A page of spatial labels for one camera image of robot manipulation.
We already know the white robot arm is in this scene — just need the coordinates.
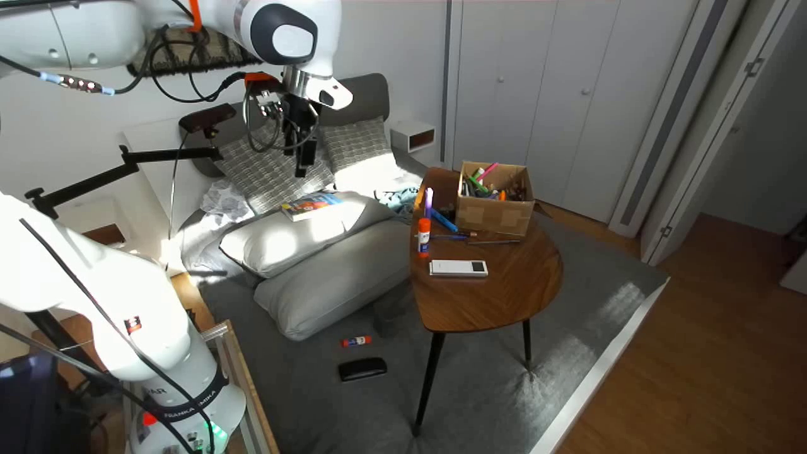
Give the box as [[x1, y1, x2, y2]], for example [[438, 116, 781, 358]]
[[0, 0, 354, 454]]

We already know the black case on bed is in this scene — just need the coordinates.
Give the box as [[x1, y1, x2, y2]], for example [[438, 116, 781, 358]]
[[337, 358, 388, 380]]

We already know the light grey pillow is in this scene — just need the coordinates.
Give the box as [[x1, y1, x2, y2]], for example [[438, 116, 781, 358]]
[[220, 191, 391, 278]]

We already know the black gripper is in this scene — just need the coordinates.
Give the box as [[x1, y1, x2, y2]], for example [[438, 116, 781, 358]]
[[269, 94, 320, 180]]

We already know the upright glue stick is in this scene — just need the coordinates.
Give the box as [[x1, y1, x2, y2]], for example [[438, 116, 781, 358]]
[[417, 186, 433, 257]]

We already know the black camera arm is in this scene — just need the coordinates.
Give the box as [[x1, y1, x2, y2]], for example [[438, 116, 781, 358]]
[[26, 147, 220, 219]]

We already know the white remote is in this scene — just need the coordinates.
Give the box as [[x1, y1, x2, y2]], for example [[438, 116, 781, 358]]
[[427, 259, 490, 278]]

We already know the wooden side table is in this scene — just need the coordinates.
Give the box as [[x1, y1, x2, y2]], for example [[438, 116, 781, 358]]
[[408, 167, 565, 436]]

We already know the grey bed blanket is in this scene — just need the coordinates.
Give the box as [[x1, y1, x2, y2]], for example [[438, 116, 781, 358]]
[[200, 224, 666, 454]]

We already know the book on pillow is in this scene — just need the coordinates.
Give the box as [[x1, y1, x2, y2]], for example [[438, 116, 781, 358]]
[[282, 191, 342, 223]]

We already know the white nightstand box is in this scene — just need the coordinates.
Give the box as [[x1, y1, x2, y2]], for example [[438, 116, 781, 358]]
[[391, 121, 437, 155]]

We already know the small glue stick on bed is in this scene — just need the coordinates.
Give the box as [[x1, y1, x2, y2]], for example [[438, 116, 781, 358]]
[[340, 336, 375, 349]]

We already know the cardboard box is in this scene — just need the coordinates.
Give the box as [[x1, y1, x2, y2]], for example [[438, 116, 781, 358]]
[[456, 162, 535, 239]]

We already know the blue marker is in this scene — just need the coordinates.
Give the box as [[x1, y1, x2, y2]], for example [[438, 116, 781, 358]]
[[429, 210, 461, 234]]

